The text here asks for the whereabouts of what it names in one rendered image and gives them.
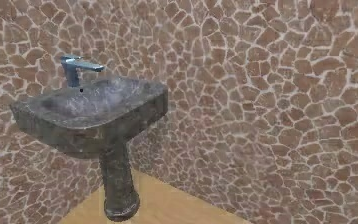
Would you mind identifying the blue metal tap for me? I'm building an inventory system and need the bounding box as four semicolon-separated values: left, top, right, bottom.
60;54;106;89

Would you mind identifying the dark grey pedestal sink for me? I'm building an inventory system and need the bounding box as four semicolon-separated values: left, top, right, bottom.
9;76;170;223

